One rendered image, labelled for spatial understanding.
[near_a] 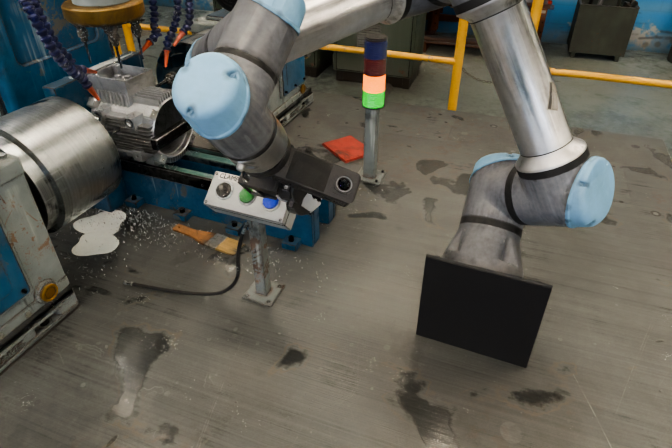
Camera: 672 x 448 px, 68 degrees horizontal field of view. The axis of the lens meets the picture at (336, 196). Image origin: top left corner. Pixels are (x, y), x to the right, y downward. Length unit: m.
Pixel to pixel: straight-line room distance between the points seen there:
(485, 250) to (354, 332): 0.31
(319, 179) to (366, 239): 0.62
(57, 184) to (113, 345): 0.33
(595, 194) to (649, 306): 0.43
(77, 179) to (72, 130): 0.10
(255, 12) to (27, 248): 0.69
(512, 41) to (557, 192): 0.25
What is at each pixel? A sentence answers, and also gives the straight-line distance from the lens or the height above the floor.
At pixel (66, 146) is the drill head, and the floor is 1.11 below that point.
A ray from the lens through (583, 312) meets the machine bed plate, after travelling 1.18.
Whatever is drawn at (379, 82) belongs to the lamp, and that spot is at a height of 1.11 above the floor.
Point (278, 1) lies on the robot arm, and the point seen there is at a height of 1.46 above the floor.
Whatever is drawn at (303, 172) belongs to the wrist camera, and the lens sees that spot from 0.64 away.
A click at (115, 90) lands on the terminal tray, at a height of 1.12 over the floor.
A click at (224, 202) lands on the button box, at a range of 0.96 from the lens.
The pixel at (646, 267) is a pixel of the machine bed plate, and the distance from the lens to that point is 1.37.
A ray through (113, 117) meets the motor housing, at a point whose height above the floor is 1.06.
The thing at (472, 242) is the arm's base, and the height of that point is 1.01.
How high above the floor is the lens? 1.57
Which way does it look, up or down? 33 degrees down
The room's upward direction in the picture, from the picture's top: straight up
